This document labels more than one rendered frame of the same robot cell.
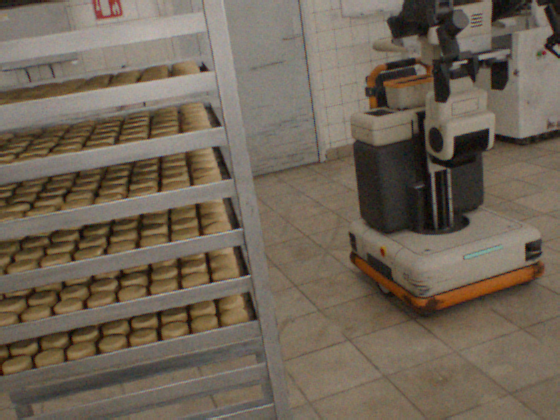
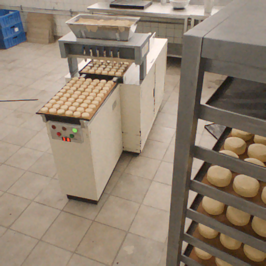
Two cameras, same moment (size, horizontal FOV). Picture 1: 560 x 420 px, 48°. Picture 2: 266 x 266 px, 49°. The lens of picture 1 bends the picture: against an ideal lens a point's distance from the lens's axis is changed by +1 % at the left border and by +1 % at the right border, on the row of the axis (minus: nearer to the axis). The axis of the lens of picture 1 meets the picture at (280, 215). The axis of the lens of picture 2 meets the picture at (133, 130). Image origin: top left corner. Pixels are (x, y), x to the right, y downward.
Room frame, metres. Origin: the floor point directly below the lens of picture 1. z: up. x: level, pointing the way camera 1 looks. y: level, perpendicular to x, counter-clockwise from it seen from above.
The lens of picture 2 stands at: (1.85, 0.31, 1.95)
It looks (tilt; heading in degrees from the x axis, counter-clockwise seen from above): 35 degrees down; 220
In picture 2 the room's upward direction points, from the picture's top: 1 degrees counter-clockwise
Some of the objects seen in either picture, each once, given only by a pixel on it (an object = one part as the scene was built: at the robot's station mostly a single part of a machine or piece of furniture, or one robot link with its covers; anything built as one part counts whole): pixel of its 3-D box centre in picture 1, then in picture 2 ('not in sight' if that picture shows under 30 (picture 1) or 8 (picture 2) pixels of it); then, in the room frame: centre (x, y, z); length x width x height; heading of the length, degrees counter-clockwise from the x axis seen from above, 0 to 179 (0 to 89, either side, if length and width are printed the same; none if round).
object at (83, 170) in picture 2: not in sight; (91, 138); (0.51, -1.27, 0.45); 0.70 x 0.34 x 0.90; 23
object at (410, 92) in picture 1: (413, 91); not in sight; (2.76, -0.66, 0.87); 0.23 x 0.15 x 0.11; 107
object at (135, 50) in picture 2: not in sight; (106, 55); (0.05, -1.47, 1.01); 0.72 x 0.33 x 0.34; 113
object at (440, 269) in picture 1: (438, 247); not in sight; (2.65, -0.70, 0.16); 0.67 x 0.64 x 0.25; 17
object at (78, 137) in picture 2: not in sight; (66, 132); (0.85, -1.13, 0.77); 0.24 x 0.04 x 0.14; 113
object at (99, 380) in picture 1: (141, 371); not in sight; (1.39, 0.41, 0.51); 0.64 x 0.03 x 0.03; 97
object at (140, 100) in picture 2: not in sight; (124, 91); (-0.39, -1.65, 0.42); 1.28 x 0.72 x 0.84; 23
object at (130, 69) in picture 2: not in sight; (142, 53); (-0.47, -1.46, 0.88); 1.28 x 0.01 x 0.07; 23
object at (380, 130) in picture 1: (421, 154); not in sight; (2.74, -0.67, 0.59); 0.55 x 0.34 x 0.83; 107
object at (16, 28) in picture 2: not in sight; (5, 28); (-1.21, -5.49, 0.30); 0.60 x 0.40 x 0.20; 17
